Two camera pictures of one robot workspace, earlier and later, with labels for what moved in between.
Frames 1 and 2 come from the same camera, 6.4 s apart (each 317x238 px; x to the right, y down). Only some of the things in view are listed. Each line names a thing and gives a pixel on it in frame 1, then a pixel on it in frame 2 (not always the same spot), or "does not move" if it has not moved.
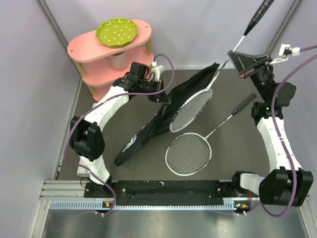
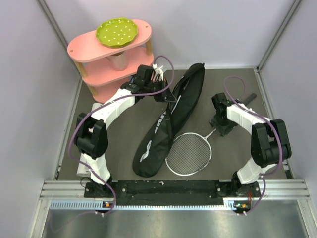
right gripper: [245, 64] → [223, 130]
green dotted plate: [117, 32] does not move
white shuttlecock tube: [82, 171] does not move
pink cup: [118, 60] does not move
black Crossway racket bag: [159, 124] → [154, 145]
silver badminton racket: [190, 153] does not move
